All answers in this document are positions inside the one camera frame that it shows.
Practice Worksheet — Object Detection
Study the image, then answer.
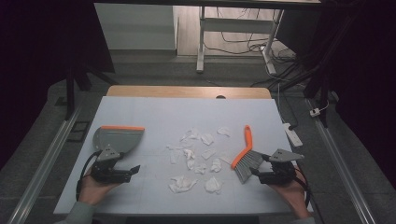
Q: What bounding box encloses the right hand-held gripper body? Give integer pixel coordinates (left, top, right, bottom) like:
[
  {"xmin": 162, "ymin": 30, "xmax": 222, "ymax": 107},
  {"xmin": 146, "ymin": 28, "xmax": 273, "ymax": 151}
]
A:
[{"xmin": 258, "ymin": 147, "xmax": 305, "ymax": 187}]

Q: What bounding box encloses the white cabinet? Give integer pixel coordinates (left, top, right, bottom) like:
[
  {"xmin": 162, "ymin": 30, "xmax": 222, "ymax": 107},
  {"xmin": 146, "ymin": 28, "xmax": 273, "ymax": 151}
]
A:
[{"xmin": 93, "ymin": 3, "xmax": 179, "ymax": 51}]

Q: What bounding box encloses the white power strip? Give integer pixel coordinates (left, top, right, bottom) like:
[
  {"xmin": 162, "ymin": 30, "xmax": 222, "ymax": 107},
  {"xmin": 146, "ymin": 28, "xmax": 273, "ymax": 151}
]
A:
[{"xmin": 282, "ymin": 122, "xmax": 304, "ymax": 148}]

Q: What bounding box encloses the person's right hand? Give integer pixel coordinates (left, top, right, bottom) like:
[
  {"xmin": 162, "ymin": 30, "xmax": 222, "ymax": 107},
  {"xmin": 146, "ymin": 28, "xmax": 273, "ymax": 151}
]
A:
[{"xmin": 268, "ymin": 169, "xmax": 310, "ymax": 213}]

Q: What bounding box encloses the left hand-held gripper cable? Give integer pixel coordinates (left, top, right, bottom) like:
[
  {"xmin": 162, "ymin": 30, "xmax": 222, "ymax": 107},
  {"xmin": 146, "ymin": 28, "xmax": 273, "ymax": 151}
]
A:
[{"xmin": 76, "ymin": 150, "xmax": 104, "ymax": 201}]

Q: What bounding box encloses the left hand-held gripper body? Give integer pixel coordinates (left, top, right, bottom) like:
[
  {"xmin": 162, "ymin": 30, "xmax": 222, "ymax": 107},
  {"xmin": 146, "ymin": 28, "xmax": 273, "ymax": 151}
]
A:
[{"xmin": 90, "ymin": 144, "xmax": 122, "ymax": 184}]

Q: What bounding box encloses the white tabletop board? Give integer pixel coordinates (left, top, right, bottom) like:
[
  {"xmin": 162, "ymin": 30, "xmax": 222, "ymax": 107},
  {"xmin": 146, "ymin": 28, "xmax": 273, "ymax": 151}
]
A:
[{"xmin": 53, "ymin": 95, "xmax": 314, "ymax": 217}]

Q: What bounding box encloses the person's left hand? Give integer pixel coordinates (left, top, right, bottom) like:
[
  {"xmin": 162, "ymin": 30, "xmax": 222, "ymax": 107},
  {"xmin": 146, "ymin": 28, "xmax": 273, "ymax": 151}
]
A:
[{"xmin": 78, "ymin": 169, "xmax": 121, "ymax": 206}]

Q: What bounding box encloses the pile of white paper scraps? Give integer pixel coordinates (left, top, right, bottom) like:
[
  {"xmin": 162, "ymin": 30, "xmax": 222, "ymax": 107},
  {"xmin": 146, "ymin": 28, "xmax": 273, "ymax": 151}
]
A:
[{"xmin": 165, "ymin": 125, "xmax": 233, "ymax": 195}]

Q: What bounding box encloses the black floor frame plate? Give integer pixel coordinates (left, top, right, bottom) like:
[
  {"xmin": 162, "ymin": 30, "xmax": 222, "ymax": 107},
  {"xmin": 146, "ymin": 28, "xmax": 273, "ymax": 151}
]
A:
[{"xmin": 65, "ymin": 120, "xmax": 92, "ymax": 144}]

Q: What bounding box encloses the grey dustpan with orange edge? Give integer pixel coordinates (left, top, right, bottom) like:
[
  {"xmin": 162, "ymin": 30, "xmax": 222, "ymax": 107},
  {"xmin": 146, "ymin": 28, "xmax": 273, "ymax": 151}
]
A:
[{"xmin": 92, "ymin": 124, "xmax": 146, "ymax": 157}]

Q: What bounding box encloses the orange brush with grey bristles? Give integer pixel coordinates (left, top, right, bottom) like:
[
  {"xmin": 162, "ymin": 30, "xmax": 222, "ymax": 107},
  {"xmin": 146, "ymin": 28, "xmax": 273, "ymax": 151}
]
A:
[{"xmin": 230, "ymin": 124, "xmax": 266, "ymax": 185}]

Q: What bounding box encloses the black plug with cable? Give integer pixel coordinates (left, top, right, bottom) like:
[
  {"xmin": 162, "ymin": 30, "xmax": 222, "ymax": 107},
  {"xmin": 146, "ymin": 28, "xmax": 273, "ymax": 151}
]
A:
[{"xmin": 280, "ymin": 92, "xmax": 299, "ymax": 131}]

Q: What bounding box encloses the aluminium rail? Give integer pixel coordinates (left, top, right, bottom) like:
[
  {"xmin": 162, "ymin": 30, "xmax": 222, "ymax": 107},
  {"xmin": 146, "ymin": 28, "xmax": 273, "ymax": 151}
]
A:
[
  {"xmin": 7, "ymin": 104, "xmax": 84, "ymax": 224},
  {"xmin": 305, "ymin": 98, "xmax": 378, "ymax": 224}
]

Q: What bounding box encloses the white desk frame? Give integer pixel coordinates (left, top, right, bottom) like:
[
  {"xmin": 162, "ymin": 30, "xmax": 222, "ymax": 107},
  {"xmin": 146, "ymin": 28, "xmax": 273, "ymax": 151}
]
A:
[{"xmin": 195, "ymin": 6, "xmax": 285, "ymax": 76}]

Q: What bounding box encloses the black metal stand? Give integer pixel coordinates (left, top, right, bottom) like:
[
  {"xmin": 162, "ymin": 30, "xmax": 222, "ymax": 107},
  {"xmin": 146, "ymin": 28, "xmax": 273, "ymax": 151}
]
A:
[
  {"xmin": 63, "ymin": 60, "xmax": 120, "ymax": 121},
  {"xmin": 274, "ymin": 6, "xmax": 362, "ymax": 129}
]

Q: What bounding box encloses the hand-held gripper cable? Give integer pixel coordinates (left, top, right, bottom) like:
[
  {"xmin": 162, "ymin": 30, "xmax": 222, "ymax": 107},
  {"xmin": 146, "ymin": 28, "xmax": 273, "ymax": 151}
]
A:
[
  {"xmin": 76, "ymin": 150, "xmax": 104, "ymax": 201},
  {"xmin": 293, "ymin": 164, "xmax": 326, "ymax": 224}
]

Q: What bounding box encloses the dark curtain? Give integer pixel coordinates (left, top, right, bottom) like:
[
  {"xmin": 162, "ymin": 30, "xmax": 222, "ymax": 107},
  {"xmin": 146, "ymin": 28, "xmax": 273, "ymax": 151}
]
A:
[
  {"xmin": 320, "ymin": 0, "xmax": 396, "ymax": 188},
  {"xmin": 0, "ymin": 0, "xmax": 115, "ymax": 171}
]

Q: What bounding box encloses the wooden table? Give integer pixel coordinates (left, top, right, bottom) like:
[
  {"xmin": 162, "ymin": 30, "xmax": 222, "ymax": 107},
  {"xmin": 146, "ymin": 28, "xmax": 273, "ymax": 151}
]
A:
[{"xmin": 106, "ymin": 85, "xmax": 273, "ymax": 100}]

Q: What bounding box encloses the tangle of black floor cables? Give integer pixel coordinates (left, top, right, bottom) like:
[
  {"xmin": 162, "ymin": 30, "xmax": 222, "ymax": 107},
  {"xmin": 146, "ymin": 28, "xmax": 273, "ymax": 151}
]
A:
[{"xmin": 204, "ymin": 7, "xmax": 301, "ymax": 63}]

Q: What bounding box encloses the right hand-held gripper cable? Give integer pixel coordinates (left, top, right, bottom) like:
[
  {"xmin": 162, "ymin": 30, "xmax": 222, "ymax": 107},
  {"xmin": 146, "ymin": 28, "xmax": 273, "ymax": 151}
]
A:
[{"xmin": 293, "ymin": 164, "xmax": 326, "ymax": 224}]

